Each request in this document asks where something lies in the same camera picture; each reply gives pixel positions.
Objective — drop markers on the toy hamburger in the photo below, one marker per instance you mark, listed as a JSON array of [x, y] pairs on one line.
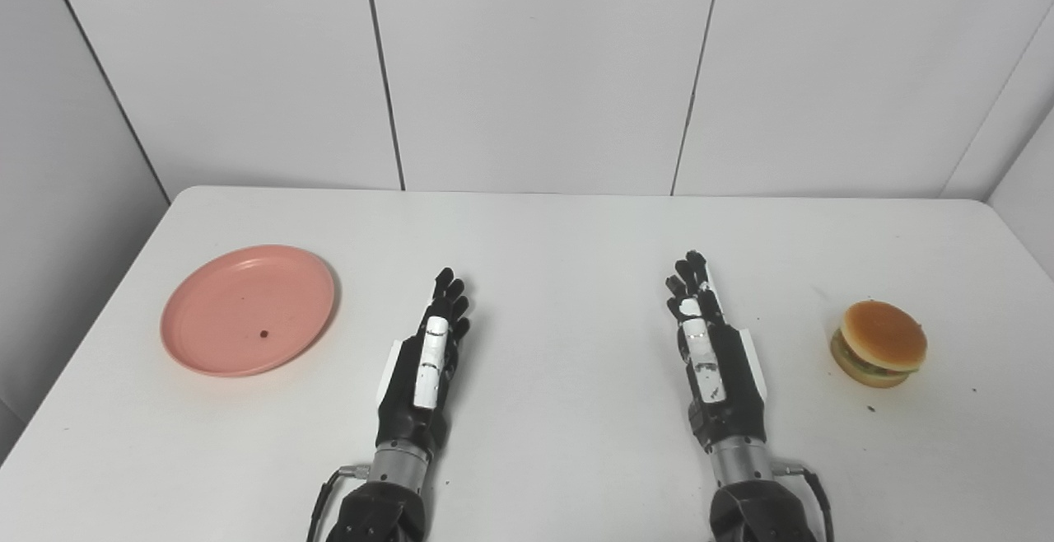
[[881, 336]]

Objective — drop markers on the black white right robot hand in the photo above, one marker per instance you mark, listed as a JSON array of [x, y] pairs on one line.
[[729, 410]]

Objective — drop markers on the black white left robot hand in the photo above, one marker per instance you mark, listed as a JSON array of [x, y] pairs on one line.
[[412, 410]]

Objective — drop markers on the pink round plate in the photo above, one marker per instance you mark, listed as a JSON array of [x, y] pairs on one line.
[[230, 320]]

